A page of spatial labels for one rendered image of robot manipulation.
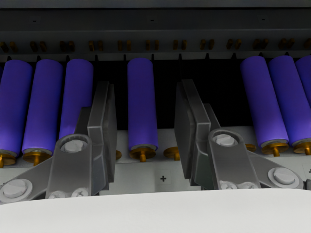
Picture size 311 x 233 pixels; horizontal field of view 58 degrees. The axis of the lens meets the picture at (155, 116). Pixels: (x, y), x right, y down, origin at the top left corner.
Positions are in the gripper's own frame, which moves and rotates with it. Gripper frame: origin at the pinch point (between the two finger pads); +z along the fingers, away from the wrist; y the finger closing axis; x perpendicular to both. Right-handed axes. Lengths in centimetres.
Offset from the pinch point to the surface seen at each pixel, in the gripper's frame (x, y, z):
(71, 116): -1.9, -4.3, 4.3
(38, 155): -3.2, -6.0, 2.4
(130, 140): -3.0, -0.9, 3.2
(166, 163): -3.2, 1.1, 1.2
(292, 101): -1.7, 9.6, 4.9
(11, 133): -2.5, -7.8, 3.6
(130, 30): 1.7, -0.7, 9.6
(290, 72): -0.5, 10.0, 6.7
